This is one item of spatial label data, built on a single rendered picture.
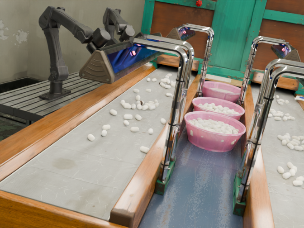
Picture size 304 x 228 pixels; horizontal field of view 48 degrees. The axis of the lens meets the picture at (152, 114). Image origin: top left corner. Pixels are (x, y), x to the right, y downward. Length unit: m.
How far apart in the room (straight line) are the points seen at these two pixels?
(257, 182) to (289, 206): 0.11
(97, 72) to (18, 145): 0.42
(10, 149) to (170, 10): 1.72
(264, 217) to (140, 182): 0.32
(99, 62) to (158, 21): 1.78
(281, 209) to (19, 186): 0.70
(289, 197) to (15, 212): 0.76
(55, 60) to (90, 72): 1.05
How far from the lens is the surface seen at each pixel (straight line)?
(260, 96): 1.10
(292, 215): 1.04
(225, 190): 1.18
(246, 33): 2.47
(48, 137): 1.16
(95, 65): 0.77
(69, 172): 1.00
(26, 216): 0.90
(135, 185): 0.92
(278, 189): 1.14
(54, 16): 1.80
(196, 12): 2.48
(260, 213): 0.94
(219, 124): 1.57
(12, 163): 1.01
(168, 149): 1.01
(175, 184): 1.14
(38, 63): 4.21
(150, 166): 1.02
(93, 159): 1.08
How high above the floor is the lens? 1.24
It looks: 19 degrees down
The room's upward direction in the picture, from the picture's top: 9 degrees clockwise
